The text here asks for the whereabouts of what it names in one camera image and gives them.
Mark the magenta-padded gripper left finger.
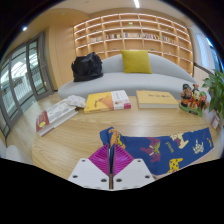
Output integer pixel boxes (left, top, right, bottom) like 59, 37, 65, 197
68, 143, 111, 191

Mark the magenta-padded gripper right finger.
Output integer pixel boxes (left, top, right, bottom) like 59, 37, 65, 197
112, 144, 156, 191

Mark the blue animal-print towel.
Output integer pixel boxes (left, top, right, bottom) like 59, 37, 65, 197
99, 126, 215, 177

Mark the red and white open book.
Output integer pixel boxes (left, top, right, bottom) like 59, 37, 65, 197
35, 98, 79, 138

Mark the yellow orange book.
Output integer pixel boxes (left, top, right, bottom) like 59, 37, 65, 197
83, 92, 115, 114

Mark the white rounded seat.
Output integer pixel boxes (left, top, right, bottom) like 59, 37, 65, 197
4, 144, 34, 166

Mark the white orange-dotted pouch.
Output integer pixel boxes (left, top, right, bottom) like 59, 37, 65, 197
65, 94, 87, 109

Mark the white book with red band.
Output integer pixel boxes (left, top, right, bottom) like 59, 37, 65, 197
110, 89, 132, 111

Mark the flat yellow book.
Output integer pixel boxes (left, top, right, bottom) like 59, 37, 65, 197
135, 89, 180, 110

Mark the grey curved sofa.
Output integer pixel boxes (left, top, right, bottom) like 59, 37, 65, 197
57, 53, 198, 100

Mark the colourful figurine group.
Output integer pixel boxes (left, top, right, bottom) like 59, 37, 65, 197
178, 83, 210, 117

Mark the black bag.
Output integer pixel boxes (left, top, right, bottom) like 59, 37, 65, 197
70, 51, 104, 83

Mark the yellow cushion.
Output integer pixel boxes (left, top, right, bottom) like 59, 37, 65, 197
120, 49, 154, 75

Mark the green potted plant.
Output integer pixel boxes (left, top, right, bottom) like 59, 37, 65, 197
201, 69, 224, 119

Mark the glass door with grey frame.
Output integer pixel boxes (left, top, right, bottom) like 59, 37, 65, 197
0, 31, 54, 138

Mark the wooden wall shelf unit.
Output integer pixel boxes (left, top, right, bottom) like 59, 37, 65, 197
72, 12, 195, 76

